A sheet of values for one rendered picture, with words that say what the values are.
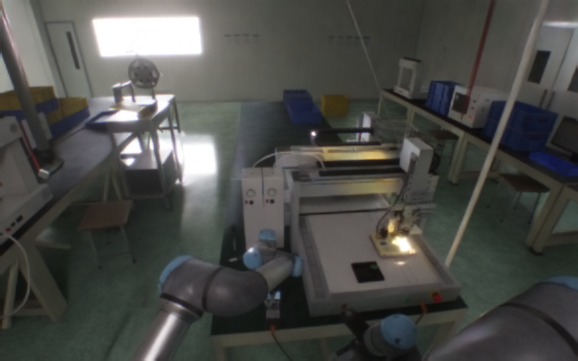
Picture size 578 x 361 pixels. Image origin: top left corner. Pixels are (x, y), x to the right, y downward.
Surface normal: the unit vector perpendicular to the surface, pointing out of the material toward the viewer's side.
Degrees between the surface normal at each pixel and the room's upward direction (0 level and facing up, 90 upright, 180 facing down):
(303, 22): 90
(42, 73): 90
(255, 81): 90
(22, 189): 90
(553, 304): 15
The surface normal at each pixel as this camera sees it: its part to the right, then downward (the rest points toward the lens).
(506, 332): -0.56, -0.77
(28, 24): 0.11, 0.47
